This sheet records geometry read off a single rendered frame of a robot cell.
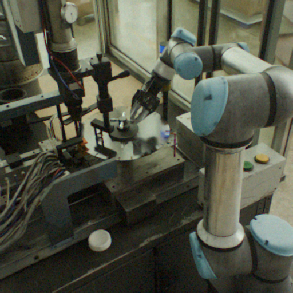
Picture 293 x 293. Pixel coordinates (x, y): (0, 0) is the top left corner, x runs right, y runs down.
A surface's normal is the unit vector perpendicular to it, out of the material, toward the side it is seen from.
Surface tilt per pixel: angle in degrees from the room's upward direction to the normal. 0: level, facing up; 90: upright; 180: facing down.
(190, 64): 88
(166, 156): 0
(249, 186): 90
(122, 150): 0
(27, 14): 90
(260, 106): 68
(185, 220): 0
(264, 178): 90
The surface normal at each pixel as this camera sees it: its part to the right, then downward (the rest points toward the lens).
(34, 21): 0.52, 0.51
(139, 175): -0.03, -0.79
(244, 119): 0.19, 0.55
